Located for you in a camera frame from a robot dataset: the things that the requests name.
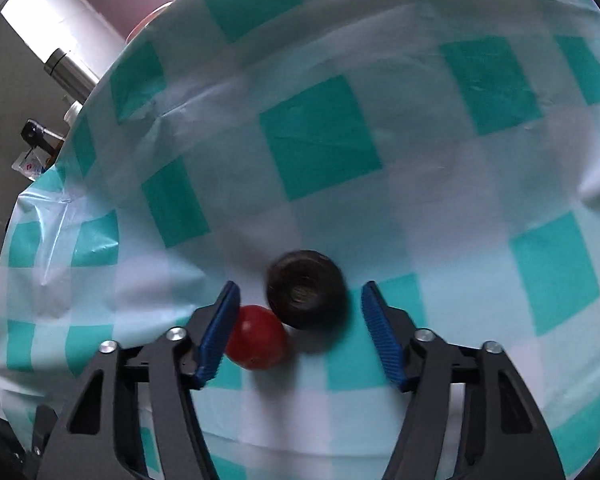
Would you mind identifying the stainless steel thermos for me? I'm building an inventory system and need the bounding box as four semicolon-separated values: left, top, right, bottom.
43;47;101;106

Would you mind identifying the dark passion fruit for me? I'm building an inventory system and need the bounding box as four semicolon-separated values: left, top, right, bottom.
265;249;348;331

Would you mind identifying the teal checkered tablecloth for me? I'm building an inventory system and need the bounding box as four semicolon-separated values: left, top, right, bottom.
0;0;600;480

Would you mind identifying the white snack packet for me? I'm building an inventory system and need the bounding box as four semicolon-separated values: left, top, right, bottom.
12;150;48;181

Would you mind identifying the dark glass bottle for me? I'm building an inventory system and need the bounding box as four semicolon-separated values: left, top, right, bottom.
21;119;68;153

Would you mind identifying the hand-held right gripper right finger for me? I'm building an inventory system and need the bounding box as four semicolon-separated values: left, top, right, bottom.
360;281;566;480

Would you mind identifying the red cherry tomato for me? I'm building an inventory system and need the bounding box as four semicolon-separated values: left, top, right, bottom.
224;305;287;372

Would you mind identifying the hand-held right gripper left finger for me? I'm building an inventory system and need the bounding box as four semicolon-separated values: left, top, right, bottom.
35;281;242;480

